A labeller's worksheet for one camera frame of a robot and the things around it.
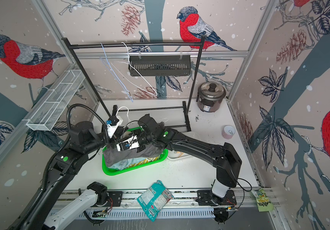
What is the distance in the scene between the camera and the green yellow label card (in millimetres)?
714

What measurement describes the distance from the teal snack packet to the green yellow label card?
44 cm

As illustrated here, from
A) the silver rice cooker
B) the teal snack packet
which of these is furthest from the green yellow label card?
the silver rice cooker

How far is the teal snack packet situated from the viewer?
0.70 m

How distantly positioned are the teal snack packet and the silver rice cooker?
2.05 ft

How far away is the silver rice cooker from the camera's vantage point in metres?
1.02

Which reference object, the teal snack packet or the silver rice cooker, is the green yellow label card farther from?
the silver rice cooker

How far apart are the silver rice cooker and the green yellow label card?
0.57 metres
